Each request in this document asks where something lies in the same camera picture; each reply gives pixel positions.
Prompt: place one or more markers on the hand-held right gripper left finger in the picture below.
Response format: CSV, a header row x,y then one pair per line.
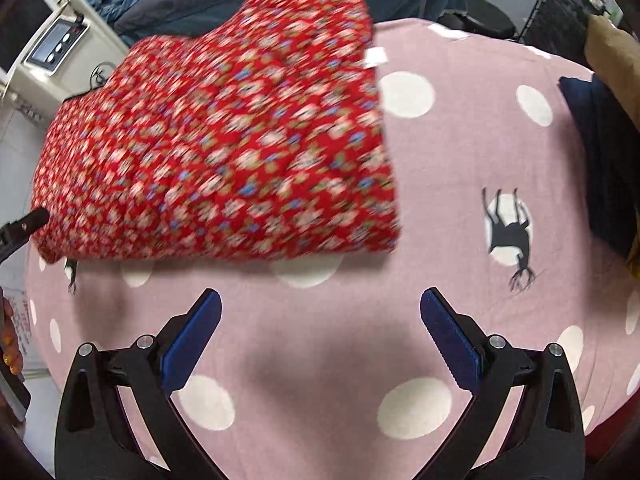
x,y
192,345

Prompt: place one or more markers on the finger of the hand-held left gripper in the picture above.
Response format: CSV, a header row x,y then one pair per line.
x,y
25,225

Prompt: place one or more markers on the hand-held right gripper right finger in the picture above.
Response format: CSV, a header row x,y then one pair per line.
x,y
450,340

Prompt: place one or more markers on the red floral jacket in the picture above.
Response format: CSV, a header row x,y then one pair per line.
x,y
225,135

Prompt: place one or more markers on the person's left hand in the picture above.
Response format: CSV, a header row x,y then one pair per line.
x,y
10,345

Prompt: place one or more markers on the white paper with red print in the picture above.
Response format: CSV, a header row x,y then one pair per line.
x,y
25,310

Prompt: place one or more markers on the white appliance with display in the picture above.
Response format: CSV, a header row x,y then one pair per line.
x,y
50,70

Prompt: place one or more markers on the pink polka-dot blanket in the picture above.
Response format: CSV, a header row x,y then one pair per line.
x,y
450,160

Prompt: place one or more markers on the navy cloth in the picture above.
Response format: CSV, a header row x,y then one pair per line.
x,y
605,160

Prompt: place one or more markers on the black round stool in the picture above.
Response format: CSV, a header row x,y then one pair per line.
x,y
485,17

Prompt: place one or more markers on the mustard brown cloth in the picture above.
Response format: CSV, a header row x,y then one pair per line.
x,y
615,60

